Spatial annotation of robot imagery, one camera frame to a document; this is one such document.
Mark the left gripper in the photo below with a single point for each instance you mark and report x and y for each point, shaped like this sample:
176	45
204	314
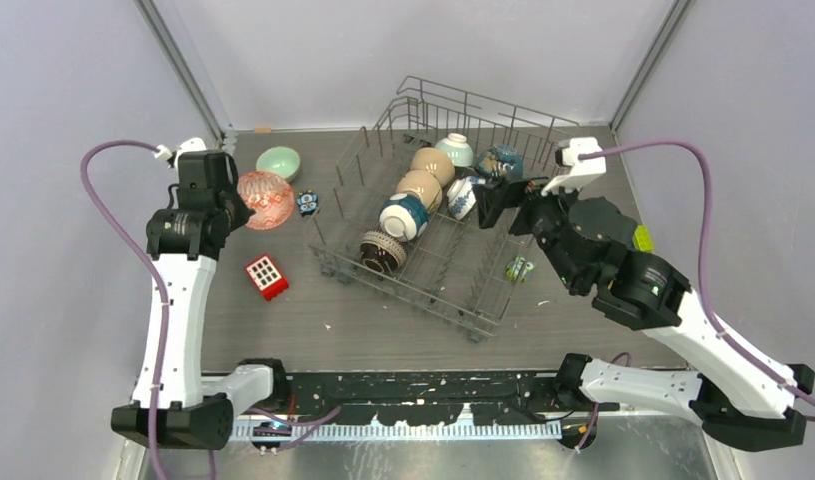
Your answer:
242	211

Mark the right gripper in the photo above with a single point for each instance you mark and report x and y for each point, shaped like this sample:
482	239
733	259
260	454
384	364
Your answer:
492	197

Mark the pale green celadon bowl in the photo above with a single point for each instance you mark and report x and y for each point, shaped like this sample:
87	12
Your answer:
280	160

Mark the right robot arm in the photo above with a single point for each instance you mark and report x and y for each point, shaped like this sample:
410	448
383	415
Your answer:
737	395

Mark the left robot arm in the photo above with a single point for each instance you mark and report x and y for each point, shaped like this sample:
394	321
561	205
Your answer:
170	406

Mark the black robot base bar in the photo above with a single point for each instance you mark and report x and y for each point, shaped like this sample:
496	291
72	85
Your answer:
418	405

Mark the blue floral white bowl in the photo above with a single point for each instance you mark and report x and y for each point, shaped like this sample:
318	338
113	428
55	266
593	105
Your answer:
460	196

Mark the dark teal painted bowl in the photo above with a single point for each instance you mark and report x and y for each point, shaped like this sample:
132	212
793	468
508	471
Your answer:
500	161

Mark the light green striped bowl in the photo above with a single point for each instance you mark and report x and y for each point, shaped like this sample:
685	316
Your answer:
456	146

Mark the beige bowl lower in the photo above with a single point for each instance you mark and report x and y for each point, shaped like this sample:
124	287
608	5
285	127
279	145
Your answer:
424	185

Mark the beige bowl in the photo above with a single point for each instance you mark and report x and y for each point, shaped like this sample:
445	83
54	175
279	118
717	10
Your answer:
436	162
424	185

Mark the beige bowl upper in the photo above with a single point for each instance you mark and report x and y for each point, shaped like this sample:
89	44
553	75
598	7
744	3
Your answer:
436	162

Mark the green owl toy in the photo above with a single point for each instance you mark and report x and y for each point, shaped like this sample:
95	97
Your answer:
519	269

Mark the red toy block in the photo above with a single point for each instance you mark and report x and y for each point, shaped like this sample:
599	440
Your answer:
267	277

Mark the teal and white bowl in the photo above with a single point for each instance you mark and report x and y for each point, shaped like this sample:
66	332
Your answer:
404	217

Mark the brown ribbed bowl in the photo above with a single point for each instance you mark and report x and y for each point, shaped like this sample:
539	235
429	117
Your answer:
381	252

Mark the green blue toy car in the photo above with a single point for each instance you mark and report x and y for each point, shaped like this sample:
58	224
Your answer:
642	240

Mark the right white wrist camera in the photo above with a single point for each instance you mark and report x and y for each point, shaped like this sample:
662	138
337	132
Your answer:
583	161

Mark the grey wire dish rack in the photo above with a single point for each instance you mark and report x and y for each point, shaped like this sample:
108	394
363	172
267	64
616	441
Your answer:
454	270

